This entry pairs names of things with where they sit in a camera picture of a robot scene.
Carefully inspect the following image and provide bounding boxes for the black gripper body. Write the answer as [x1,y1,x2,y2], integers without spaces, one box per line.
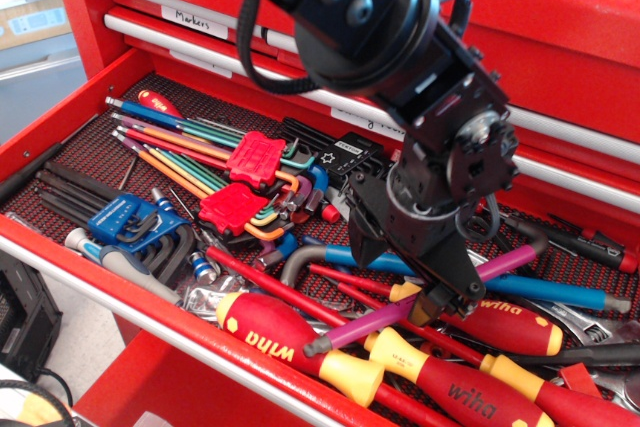
[349,136,486,302]

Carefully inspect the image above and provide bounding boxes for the grey blue screwdriver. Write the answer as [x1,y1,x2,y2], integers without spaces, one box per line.
[64,228,182,306]

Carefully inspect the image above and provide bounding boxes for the black box on floor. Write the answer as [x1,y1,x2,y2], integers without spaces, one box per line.
[1,252,62,382]

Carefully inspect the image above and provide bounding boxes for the right red yellow screwdriver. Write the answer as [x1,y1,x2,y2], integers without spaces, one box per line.
[337,280,640,427]

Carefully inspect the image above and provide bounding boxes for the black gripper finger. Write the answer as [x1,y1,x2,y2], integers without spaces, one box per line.
[408,284,475,326]
[348,216,391,268]

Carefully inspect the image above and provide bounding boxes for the black Tekton torx key holder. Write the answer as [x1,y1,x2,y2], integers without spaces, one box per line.
[316,132,383,176]

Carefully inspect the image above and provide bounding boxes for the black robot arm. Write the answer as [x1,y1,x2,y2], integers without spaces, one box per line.
[238,0,518,325]

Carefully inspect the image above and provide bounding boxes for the small red Wiha screwdriver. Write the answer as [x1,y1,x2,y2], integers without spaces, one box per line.
[137,89,182,118]

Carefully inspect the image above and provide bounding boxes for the blue hex key holder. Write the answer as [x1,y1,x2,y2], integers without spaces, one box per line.
[88,193,188,253]

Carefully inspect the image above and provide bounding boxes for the blue large Allen key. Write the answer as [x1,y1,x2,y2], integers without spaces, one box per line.
[280,245,632,313]

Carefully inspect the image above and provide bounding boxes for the silver adjustable wrench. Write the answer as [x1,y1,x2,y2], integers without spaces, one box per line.
[469,246,615,347]

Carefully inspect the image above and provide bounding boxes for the red tool chest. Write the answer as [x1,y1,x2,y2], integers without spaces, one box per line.
[1,0,639,426]

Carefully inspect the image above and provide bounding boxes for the large red yellow screwdriver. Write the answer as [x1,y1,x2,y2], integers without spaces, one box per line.
[216,292,384,407]

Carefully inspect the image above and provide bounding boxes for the violet large Allen key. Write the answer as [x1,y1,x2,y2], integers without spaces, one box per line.
[303,218,549,358]

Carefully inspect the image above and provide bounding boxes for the upper red yellow screwdriver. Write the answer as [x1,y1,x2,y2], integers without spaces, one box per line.
[309,263,564,357]

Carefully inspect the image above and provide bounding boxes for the upper red hex key holder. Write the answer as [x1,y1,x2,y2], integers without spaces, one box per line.
[226,131,286,188]

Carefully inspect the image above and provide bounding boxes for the black red pen screwdriver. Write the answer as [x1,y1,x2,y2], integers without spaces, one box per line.
[528,221,638,274]

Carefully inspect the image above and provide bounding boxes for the red hex key holder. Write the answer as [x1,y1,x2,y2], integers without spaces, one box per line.
[226,131,286,188]
[198,183,268,236]

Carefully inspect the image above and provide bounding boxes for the lower red hex key holder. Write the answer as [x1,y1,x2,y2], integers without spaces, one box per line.
[198,183,268,236]

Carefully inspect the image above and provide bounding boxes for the middle red yellow screwdriver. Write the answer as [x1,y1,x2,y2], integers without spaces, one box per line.
[207,247,553,426]

